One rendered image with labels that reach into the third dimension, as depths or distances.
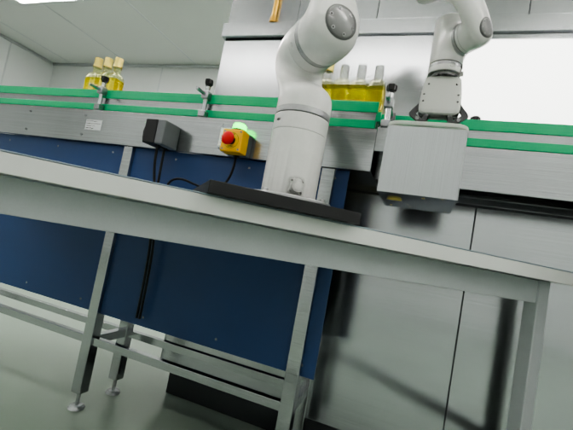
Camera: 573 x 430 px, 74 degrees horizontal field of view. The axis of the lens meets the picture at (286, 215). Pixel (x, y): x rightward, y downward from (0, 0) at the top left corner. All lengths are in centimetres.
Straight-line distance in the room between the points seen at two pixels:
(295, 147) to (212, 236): 24
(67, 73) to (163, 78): 191
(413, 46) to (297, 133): 83
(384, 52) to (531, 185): 69
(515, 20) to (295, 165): 103
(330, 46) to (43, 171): 56
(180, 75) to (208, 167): 470
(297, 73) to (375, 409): 108
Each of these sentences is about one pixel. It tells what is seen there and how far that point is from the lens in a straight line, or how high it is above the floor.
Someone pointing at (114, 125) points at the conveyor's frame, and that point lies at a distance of 155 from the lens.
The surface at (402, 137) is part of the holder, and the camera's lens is 91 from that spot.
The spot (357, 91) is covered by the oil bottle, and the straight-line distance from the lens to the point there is 131.
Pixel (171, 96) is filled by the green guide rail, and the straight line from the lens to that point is 145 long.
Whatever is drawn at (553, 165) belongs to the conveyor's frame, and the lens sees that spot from 122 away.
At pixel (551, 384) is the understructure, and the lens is 144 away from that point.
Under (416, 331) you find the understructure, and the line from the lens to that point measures 137.
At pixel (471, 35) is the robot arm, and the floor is 125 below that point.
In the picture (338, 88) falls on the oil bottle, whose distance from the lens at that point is 133.
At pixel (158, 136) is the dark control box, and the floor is 95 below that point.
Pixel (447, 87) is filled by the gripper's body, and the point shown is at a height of 115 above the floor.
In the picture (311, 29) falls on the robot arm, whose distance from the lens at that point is 84.
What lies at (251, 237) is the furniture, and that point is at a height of 69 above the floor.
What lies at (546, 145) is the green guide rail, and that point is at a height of 107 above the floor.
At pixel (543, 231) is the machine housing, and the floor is 87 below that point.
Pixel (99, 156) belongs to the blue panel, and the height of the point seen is 88.
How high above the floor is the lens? 69
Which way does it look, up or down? 4 degrees up
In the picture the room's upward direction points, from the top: 10 degrees clockwise
